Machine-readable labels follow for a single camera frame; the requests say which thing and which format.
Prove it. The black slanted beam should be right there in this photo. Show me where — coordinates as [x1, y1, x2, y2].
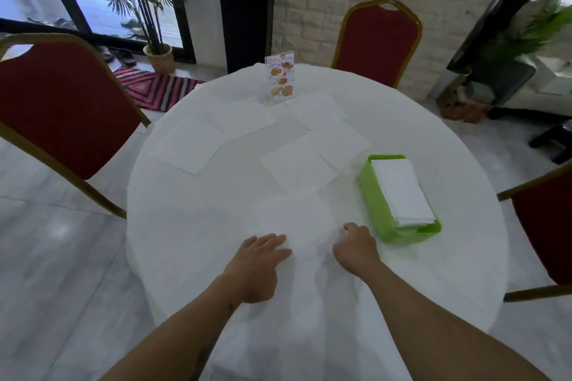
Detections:
[446, 0, 572, 74]

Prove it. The person's right forearm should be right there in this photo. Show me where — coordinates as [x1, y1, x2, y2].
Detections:
[357, 260, 551, 381]

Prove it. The acrylic table menu stand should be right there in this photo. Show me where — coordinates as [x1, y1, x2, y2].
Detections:
[265, 51, 298, 107]

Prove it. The spread of white paper napkins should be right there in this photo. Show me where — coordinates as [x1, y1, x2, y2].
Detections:
[153, 90, 372, 195]

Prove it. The black window frame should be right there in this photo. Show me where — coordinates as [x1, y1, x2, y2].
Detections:
[0, 0, 198, 65]

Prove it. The green plastic tray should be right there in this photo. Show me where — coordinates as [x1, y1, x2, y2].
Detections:
[359, 154, 443, 246]

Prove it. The green leafy plant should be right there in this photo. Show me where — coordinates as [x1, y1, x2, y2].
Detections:
[491, 0, 572, 65]

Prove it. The person's right hand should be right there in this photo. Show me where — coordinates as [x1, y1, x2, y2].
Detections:
[332, 223, 382, 279]

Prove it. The white round tablecloth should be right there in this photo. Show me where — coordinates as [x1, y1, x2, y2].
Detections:
[126, 63, 509, 381]

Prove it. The brown box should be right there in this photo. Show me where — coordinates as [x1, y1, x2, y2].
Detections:
[437, 76, 491, 124]

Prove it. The red banquet chair gold frame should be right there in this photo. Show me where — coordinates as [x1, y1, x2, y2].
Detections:
[0, 33, 153, 220]
[331, 0, 423, 90]
[497, 162, 572, 304]

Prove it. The white paper napkin sheet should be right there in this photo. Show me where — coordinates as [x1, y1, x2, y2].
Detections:
[254, 193, 337, 262]

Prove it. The person's left forearm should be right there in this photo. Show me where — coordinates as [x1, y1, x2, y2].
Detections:
[100, 274, 244, 381]

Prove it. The black pillar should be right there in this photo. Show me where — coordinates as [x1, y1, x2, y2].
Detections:
[215, 0, 277, 74]

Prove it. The stack of folded white napkins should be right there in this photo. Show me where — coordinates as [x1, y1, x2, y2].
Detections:
[370, 158, 437, 228]

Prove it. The person's left hand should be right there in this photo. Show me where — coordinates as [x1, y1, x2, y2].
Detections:
[222, 233, 293, 305]

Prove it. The red striped floor rug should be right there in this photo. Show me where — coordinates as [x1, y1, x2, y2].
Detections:
[112, 65, 206, 112]

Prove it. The woven plant pot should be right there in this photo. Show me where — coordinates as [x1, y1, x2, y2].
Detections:
[142, 43, 176, 75]

